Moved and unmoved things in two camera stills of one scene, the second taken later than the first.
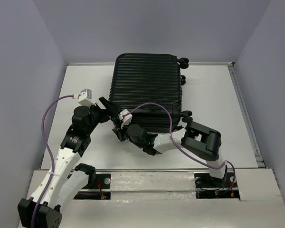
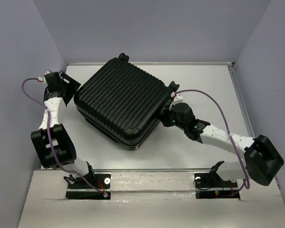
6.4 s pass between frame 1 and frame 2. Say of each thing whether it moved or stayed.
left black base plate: stayed
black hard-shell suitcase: moved
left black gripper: moved
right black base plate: stayed
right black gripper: moved
